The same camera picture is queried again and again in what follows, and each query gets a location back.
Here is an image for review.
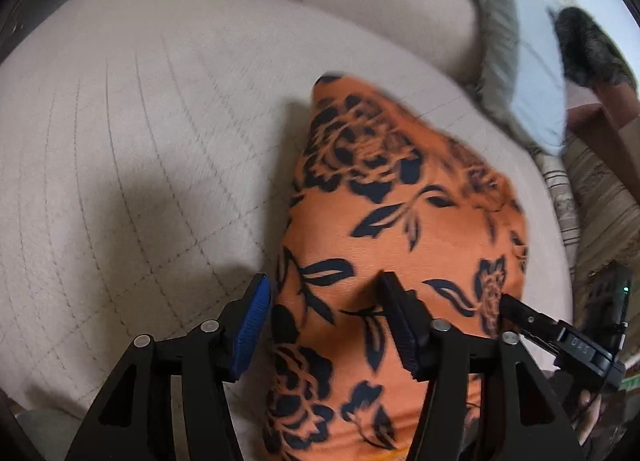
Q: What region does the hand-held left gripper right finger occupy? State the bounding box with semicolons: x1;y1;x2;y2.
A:
377;271;587;461

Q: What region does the person's right hand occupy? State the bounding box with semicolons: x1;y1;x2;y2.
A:
575;387;610;448

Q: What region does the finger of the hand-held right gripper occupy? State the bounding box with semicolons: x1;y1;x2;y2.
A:
499;292;565;344

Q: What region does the dark furry cushion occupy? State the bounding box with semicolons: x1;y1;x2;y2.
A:
552;6;638;89

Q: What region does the grey blue pillow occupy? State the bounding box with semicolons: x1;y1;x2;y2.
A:
440;0;571;157

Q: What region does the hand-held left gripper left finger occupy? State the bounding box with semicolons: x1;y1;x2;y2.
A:
65;273;273;461

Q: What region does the beige striped sofa fabric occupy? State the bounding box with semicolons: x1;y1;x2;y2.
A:
535;134;640;302

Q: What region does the orange floral garment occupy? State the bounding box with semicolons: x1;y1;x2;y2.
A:
260;74;531;461

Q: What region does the pink quilted mattress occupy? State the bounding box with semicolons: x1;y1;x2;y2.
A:
0;0;576;461

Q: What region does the pink and brown bolster cushion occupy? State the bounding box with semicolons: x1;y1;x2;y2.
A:
267;0;483;84

